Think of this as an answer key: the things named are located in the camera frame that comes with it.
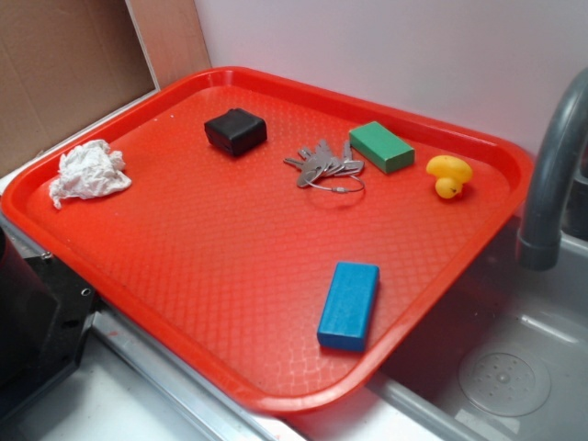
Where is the blue wooden block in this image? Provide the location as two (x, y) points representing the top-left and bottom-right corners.
(317, 262), (379, 352)

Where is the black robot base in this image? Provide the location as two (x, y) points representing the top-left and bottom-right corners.
(1, 232), (96, 422)

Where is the green wooden block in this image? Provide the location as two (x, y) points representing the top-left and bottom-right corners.
(349, 121), (415, 174)

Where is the red plastic tray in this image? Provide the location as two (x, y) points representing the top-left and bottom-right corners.
(2, 67), (533, 414)

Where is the bunch of silver keys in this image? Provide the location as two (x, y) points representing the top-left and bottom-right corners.
(283, 140), (366, 194)

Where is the black square box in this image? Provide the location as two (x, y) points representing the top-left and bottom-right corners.
(204, 108), (267, 157)

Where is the yellow rubber duck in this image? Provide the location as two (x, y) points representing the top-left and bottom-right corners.
(425, 155), (473, 199)

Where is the crumpled white tissue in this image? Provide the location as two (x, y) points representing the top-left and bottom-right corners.
(49, 140), (132, 209)

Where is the grey sink faucet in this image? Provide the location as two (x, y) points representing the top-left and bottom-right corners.
(515, 70), (587, 271)

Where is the grey sink basin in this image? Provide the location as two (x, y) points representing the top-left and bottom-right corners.
(289, 225), (587, 440)

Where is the brown cardboard panel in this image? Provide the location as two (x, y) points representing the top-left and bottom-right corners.
(1, 1), (210, 175)

